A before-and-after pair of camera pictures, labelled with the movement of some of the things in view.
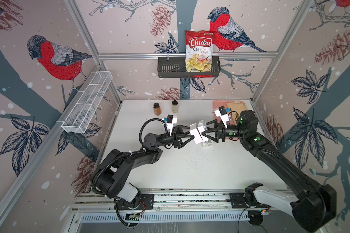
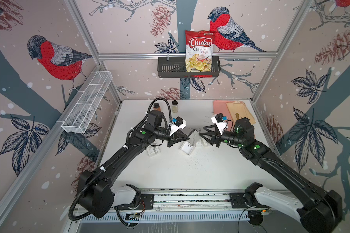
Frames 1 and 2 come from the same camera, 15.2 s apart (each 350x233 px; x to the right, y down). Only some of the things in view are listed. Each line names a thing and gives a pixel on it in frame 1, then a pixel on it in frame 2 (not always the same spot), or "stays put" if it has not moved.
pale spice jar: x=174 y=107 stays put
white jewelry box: x=194 y=131 -> x=186 y=147
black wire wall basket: x=175 y=67 stays put
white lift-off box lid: x=207 y=143 stays put
